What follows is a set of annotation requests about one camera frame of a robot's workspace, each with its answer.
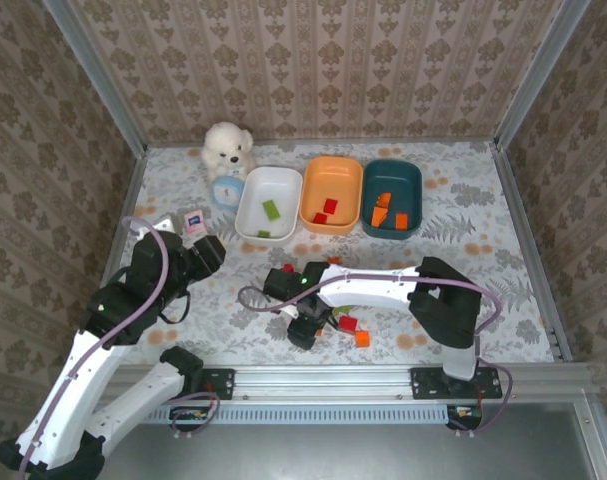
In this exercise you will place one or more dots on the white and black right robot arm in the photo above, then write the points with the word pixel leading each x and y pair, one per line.
pixel 373 290

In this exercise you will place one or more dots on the aluminium frame post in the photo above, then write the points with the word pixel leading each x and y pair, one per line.
pixel 98 75
pixel 543 75

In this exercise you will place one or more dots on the aluminium table side rail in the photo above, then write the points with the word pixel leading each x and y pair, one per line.
pixel 528 240
pixel 120 235

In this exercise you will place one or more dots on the white plush dog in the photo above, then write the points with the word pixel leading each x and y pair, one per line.
pixel 225 145

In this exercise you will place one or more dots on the white plastic container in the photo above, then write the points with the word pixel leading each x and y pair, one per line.
pixel 263 187

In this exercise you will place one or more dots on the thin aluminium wall rail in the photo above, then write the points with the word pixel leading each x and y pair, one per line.
pixel 383 141

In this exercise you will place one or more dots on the orange plastic container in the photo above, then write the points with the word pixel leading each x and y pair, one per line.
pixel 333 177

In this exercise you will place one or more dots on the wide aluminium arm base rail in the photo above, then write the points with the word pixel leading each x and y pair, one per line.
pixel 323 382

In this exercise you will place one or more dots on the orange lego wedge brick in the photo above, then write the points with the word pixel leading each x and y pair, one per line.
pixel 379 216

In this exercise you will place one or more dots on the light blue alarm clock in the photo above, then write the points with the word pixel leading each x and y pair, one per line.
pixel 228 194

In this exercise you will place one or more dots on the aluminium lower frame bar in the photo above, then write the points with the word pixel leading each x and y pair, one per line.
pixel 595 440

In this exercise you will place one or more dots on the teal plastic container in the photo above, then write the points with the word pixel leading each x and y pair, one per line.
pixel 393 177

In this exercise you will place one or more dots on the small pink card packet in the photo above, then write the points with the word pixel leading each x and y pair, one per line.
pixel 194 223

